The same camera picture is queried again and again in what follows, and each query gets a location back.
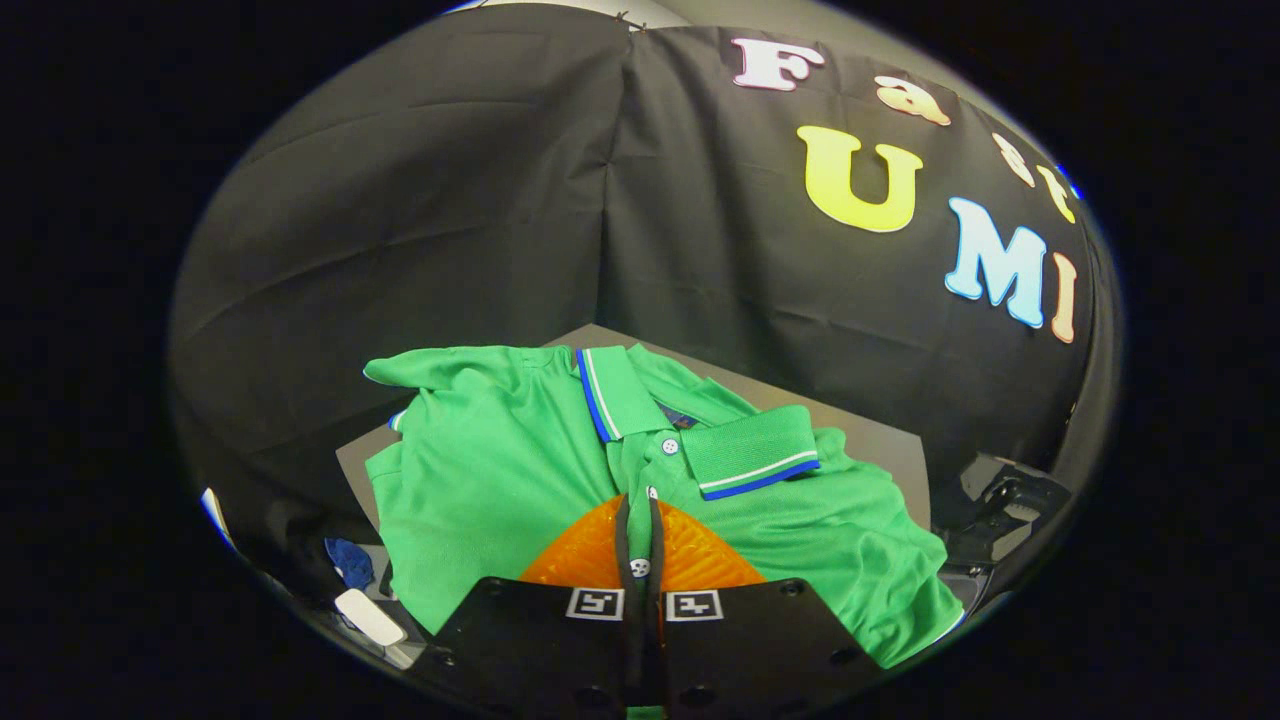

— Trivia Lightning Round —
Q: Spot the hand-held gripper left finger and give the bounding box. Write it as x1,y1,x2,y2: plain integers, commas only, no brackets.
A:
405,493,643,720

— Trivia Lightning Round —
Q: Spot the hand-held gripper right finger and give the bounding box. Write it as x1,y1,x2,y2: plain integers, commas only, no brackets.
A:
643,495,888,720

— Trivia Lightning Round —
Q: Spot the green polo shirt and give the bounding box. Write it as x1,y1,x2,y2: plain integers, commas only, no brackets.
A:
362,343,966,669

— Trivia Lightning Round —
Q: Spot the grey washing machine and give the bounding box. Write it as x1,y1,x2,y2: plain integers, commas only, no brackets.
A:
940,540,1041,616

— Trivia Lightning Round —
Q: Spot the white flat object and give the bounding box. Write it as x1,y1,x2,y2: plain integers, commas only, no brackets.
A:
333,588,408,648

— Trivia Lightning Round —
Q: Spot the blue cloth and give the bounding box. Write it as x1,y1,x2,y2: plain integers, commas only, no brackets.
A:
323,537,376,591

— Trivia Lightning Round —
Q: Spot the grey and beige cabinet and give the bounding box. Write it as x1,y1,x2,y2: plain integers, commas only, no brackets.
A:
335,322,933,561

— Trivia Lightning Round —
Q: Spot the black backdrop cloth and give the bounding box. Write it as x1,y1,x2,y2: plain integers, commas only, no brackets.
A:
168,5,1121,591

